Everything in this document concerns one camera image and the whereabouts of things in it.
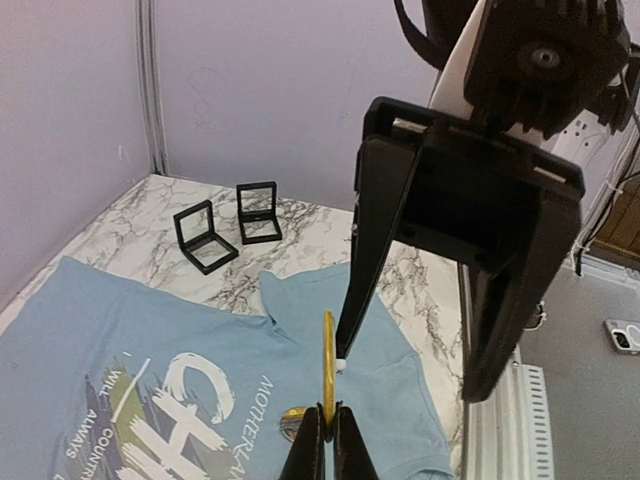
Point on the black brooch box base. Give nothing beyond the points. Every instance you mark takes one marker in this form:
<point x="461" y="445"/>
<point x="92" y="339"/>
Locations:
<point x="207" y="237"/>

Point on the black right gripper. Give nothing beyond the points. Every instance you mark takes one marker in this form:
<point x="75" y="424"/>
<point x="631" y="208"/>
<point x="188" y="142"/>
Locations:
<point x="501" y="206"/>

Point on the light blue printed t-shirt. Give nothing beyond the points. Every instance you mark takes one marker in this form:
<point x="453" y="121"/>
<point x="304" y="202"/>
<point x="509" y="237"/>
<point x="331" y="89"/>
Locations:
<point x="105" y="378"/>

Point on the smartphone in clear case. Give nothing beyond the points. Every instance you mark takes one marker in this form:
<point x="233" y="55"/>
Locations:
<point x="624" y="335"/>

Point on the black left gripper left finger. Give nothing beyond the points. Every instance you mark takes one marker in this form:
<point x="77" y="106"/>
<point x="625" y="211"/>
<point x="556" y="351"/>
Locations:
<point x="306" y="458"/>

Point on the aluminium front rail frame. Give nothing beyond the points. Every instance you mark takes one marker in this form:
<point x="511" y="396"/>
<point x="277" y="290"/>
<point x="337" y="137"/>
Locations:
<point x="509" y="435"/>

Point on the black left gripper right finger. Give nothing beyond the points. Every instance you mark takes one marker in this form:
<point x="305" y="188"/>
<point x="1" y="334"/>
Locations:
<point x="351" y="457"/>

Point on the round white brooch badge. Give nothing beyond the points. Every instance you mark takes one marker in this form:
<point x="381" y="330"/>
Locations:
<point x="290" y="422"/>

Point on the black brooch box lid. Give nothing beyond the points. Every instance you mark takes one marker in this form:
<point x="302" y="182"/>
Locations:
<point x="247" y="216"/>

